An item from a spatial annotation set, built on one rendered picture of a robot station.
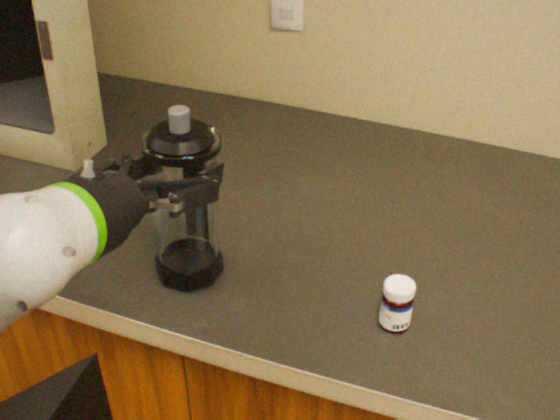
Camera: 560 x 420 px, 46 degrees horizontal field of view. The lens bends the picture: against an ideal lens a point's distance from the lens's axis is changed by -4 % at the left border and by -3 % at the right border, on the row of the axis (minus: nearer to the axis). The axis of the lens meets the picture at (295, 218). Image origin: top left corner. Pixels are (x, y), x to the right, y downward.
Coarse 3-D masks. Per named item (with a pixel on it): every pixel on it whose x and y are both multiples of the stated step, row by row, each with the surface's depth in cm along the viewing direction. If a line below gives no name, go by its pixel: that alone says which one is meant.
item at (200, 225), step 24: (144, 144) 90; (216, 144) 90; (168, 168) 89; (192, 168) 89; (192, 216) 93; (216, 216) 98; (168, 240) 96; (192, 240) 96; (216, 240) 100; (168, 264) 99; (192, 264) 98
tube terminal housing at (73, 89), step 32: (32, 0) 108; (64, 0) 111; (64, 32) 113; (64, 64) 115; (64, 96) 118; (96, 96) 127; (0, 128) 127; (64, 128) 121; (96, 128) 130; (32, 160) 129; (64, 160) 126
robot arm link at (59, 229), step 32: (32, 192) 63; (64, 192) 66; (0, 224) 57; (32, 224) 58; (64, 224) 62; (96, 224) 67; (0, 256) 57; (32, 256) 58; (64, 256) 61; (96, 256) 69; (0, 288) 57; (32, 288) 59; (0, 320) 62
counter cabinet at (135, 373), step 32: (32, 320) 110; (64, 320) 107; (0, 352) 121; (32, 352) 116; (64, 352) 112; (96, 352) 109; (128, 352) 105; (160, 352) 102; (0, 384) 128; (32, 384) 123; (128, 384) 111; (160, 384) 107; (192, 384) 104; (224, 384) 101; (256, 384) 99; (128, 416) 117; (160, 416) 113; (192, 416) 109; (224, 416) 106; (256, 416) 103; (288, 416) 100; (320, 416) 98; (352, 416) 95; (384, 416) 93
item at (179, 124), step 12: (180, 108) 89; (168, 120) 93; (180, 120) 88; (192, 120) 93; (156, 132) 90; (168, 132) 90; (180, 132) 89; (192, 132) 90; (204, 132) 90; (156, 144) 88; (168, 144) 88; (180, 144) 88; (192, 144) 88; (204, 144) 89
